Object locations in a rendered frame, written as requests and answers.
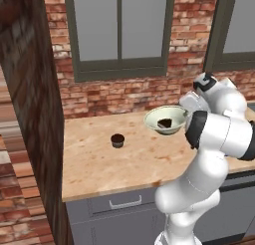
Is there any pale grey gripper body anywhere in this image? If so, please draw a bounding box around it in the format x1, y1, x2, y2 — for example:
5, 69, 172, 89
178, 90, 211, 115

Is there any dark chocolate cake piece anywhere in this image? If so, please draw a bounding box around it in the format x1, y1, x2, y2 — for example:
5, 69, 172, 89
156, 118, 173, 129

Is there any pale green bowl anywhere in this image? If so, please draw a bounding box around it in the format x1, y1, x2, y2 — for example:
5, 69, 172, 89
142, 105, 189, 136

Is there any dark chocolate cupcake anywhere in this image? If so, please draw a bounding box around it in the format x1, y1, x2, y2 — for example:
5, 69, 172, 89
111, 132, 127, 149

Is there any narrow grey-framed window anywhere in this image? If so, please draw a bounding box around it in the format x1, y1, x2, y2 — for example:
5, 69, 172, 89
202, 0, 255, 74

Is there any wide grey-framed window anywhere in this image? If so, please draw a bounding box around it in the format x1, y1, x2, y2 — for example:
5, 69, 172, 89
64, 0, 177, 84

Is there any grey dishwasher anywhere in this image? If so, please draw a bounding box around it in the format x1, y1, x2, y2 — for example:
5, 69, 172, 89
198, 169, 255, 244

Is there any grey drawer front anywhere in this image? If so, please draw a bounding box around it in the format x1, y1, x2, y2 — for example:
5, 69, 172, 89
87, 186, 158, 217

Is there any grey cupboard door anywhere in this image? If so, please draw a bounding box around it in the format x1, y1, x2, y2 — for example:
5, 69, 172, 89
70, 210, 168, 245

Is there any tall dark wooden cabinet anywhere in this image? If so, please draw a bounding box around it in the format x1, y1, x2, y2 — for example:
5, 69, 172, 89
0, 0, 75, 245

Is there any silver drawer handle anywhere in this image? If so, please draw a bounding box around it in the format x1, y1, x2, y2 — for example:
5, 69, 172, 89
109, 194, 143, 211

